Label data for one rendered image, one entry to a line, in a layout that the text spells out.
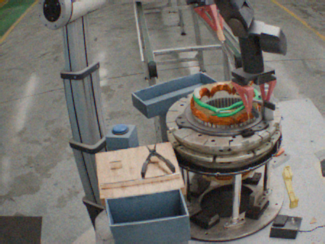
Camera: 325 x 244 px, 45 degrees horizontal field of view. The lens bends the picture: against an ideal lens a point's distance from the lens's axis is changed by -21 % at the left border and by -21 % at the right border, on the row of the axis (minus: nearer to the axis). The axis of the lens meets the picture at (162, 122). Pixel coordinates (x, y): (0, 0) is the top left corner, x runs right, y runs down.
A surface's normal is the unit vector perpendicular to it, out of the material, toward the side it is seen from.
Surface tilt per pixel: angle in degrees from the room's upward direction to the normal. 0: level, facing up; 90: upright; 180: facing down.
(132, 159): 0
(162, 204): 90
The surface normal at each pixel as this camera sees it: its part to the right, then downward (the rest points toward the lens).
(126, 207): 0.15, 0.46
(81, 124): -0.52, 0.46
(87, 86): 0.85, 0.17
